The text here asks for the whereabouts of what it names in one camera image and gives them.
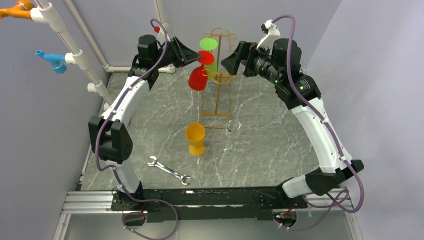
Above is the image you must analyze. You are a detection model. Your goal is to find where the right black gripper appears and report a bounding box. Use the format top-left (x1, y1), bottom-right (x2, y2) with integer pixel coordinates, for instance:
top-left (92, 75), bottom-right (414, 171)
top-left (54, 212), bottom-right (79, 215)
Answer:
top-left (221, 40), bottom-right (284, 85)

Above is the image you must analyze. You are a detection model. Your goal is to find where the silver open-end wrench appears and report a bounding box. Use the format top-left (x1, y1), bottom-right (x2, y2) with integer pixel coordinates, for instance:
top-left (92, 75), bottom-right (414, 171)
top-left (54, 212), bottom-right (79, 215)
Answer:
top-left (147, 155), bottom-right (192, 186)

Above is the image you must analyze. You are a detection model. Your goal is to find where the red plastic wine glass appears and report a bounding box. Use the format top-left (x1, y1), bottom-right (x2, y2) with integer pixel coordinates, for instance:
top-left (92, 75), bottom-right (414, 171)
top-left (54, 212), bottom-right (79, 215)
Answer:
top-left (188, 50), bottom-right (215, 91)

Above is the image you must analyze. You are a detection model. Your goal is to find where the orange plastic wine glass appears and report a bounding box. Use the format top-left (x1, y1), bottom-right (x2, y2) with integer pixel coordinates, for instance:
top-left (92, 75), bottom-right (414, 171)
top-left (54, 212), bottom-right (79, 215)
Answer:
top-left (185, 122), bottom-right (205, 156)

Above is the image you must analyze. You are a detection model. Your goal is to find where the gold wire wine glass rack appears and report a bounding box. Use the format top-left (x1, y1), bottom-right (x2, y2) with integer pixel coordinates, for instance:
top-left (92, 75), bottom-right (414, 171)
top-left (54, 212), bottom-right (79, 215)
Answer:
top-left (198, 27), bottom-right (237, 129)

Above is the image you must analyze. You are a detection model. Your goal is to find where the blue pipe fitting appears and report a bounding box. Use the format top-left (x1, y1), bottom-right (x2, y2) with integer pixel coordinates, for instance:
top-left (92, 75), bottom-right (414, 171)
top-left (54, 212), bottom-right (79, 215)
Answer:
top-left (35, 49), bottom-right (67, 74)

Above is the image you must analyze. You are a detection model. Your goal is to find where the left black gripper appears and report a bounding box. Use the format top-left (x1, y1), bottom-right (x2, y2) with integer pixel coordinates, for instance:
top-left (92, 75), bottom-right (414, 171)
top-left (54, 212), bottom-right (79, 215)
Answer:
top-left (153, 37), bottom-right (202, 69)

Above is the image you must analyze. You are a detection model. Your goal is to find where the white PVC pipe frame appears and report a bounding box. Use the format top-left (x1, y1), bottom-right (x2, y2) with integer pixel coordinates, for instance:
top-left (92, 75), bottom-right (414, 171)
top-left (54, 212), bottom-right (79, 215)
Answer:
top-left (30, 0), bottom-right (176, 112)

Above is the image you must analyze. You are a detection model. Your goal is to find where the green plastic wine glass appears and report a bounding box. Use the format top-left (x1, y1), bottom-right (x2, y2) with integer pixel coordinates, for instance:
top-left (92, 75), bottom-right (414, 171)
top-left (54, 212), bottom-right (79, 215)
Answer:
top-left (198, 37), bottom-right (218, 75)

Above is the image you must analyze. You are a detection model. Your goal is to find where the orange pipe fitting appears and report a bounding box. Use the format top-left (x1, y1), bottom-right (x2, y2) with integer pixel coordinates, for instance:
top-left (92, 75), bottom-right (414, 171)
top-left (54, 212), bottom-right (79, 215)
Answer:
top-left (0, 0), bottom-right (35, 20)

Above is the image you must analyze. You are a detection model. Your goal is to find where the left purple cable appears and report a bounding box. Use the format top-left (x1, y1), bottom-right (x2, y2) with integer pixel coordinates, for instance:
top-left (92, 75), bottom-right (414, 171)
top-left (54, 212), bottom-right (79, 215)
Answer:
top-left (94, 18), bottom-right (180, 240)

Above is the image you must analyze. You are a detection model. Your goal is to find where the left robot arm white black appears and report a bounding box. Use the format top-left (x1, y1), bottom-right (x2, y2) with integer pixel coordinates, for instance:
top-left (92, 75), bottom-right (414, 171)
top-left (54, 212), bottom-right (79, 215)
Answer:
top-left (88, 34), bottom-right (201, 210)

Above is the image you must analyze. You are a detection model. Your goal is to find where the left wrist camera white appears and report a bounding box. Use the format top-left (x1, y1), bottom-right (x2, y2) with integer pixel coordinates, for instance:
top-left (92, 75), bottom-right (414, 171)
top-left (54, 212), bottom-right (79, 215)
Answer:
top-left (153, 22), bottom-right (171, 46)

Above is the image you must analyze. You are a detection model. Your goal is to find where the clear wine glass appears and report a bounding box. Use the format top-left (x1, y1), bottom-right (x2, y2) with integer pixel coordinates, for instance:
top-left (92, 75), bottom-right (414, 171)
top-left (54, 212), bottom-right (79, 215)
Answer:
top-left (223, 119), bottom-right (241, 154)

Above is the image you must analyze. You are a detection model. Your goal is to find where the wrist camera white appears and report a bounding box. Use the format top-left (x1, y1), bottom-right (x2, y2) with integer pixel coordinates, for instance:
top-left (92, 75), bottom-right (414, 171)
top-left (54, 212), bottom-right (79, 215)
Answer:
top-left (256, 19), bottom-right (281, 50)
top-left (153, 22), bottom-right (171, 46)

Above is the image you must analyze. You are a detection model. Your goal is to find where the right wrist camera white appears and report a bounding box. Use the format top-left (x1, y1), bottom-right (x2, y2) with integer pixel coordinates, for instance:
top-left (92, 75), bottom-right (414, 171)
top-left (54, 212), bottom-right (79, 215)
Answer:
top-left (256, 19), bottom-right (281, 50)

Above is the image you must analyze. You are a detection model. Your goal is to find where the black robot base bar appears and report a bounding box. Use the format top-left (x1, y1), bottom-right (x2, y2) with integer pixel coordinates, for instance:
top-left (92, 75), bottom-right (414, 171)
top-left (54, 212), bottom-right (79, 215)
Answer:
top-left (110, 186), bottom-right (307, 223)

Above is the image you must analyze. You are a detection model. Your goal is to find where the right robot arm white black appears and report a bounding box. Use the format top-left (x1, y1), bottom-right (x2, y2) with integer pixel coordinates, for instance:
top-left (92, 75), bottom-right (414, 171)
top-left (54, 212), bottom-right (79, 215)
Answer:
top-left (221, 38), bottom-right (364, 208)

